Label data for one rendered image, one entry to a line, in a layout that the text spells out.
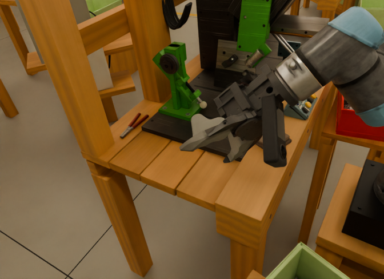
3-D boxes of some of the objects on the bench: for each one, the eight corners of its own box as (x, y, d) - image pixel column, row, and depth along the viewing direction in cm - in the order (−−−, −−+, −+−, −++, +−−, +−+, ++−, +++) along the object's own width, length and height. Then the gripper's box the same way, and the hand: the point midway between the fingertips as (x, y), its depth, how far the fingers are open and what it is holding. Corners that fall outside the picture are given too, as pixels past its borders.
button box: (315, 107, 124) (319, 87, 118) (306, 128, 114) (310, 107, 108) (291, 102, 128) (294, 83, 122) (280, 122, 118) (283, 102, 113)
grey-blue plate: (297, 71, 142) (301, 42, 133) (296, 72, 140) (300, 43, 132) (276, 67, 146) (279, 39, 137) (275, 69, 144) (278, 40, 136)
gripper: (290, 85, 62) (218, 140, 70) (246, 40, 47) (159, 118, 55) (314, 117, 58) (234, 172, 66) (273, 79, 43) (175, 157, 50)
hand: (204, 160), depth 59 cm, fingers open, 14 cm apart
